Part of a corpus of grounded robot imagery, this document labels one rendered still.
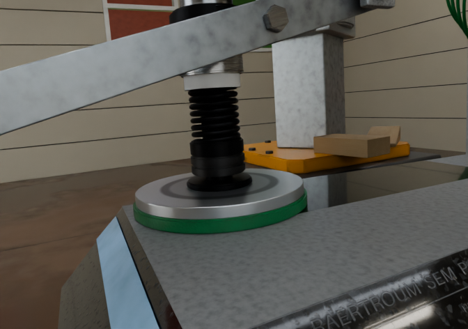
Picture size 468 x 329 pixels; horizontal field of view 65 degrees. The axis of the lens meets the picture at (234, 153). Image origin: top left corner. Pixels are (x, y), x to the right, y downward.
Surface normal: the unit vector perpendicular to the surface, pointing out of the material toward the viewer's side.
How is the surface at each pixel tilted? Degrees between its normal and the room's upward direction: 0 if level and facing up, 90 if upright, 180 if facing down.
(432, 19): 90
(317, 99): 90
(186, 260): 0
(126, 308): 44
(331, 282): 0
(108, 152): 90
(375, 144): 90
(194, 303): 0
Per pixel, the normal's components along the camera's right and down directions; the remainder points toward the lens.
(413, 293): 0.26, -0.64
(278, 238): -0.07, -0.99
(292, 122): -0.57, 0.15
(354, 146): -0.84, 0.13
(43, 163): 0.43, 0.09
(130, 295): -0.69, -0.63
